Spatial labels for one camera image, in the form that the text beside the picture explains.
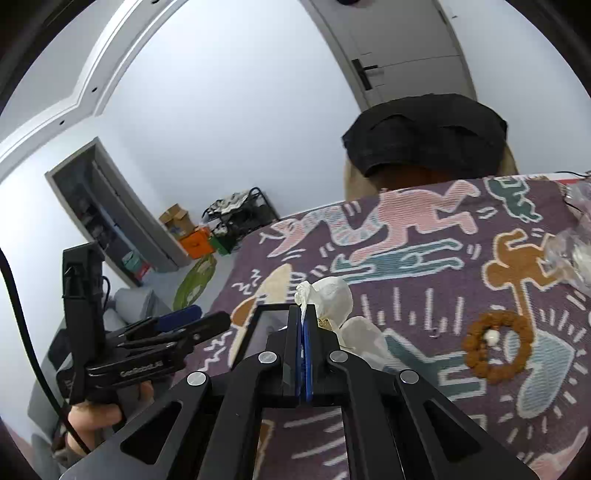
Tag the green bag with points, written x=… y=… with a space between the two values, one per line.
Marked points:
x=221 y=243

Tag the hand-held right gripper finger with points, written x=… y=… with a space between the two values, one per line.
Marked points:
x=299 y=369
x=308 y=369

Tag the orange box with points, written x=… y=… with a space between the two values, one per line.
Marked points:
x=198 y=244

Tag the black square box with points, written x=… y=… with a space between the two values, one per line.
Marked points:
x=272 y=323

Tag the clear plastic bag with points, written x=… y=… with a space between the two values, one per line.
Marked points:
x=572 y=258

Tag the grey closet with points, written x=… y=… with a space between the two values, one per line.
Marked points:
x=115 y=217

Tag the open cardboard box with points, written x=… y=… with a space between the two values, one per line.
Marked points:
x=175 y=219

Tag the printed woven blanket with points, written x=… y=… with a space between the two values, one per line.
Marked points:
x=415 y=277

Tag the grey door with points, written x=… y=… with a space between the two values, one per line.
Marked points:
x=415 y=41

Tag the black jacket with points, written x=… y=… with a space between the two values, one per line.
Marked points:
x=425 y=134

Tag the black shoe rack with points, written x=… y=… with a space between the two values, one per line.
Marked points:
x=240 y=217

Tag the green floor mat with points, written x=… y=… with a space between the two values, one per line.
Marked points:
x=194 y=281

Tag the white tissue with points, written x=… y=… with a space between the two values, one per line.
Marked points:
x=332 y=295

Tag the person's left hand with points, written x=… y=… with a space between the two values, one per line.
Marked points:
x=90 y=417

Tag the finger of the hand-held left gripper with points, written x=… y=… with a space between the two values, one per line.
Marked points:
x=203 y=325
x=180 y=316

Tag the tan chair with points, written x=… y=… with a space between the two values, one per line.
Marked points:
x=355 y=184

